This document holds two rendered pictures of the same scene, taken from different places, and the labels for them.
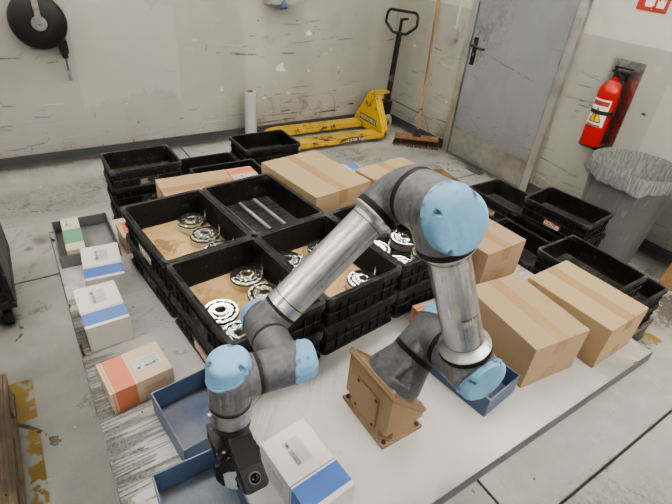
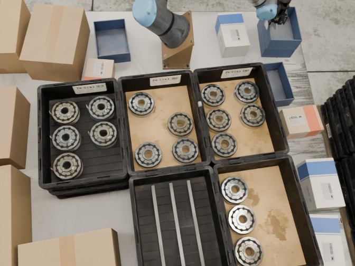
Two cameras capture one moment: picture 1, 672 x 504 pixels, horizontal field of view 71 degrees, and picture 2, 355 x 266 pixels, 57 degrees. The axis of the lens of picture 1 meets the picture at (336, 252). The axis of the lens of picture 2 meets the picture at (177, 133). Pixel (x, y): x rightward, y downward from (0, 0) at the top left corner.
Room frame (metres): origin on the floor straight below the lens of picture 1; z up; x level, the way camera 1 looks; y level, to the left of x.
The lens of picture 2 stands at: (1.67, 0.27, 2.05)
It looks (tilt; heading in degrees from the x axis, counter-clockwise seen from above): 68 degrees down; 202
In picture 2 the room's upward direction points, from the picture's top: 11 degrees clockwise
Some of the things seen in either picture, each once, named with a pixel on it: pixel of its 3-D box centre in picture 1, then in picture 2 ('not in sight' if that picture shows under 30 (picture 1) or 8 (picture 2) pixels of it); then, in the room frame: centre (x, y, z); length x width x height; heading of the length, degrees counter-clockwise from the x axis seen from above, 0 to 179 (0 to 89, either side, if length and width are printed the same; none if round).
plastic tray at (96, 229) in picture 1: (85, 238); not in sight; (1.47, 0.96, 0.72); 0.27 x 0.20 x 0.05; 35
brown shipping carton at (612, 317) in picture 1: (578, 310); (0, 36); (1.25, -0.84, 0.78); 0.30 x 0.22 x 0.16; 37
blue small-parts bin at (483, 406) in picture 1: (473, 373); (112, 41); (0.96, -0.44, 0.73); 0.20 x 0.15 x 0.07; 43
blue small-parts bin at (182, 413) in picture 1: (196, 414); (270, 85); (0.74, 0.31, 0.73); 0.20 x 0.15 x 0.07; 42
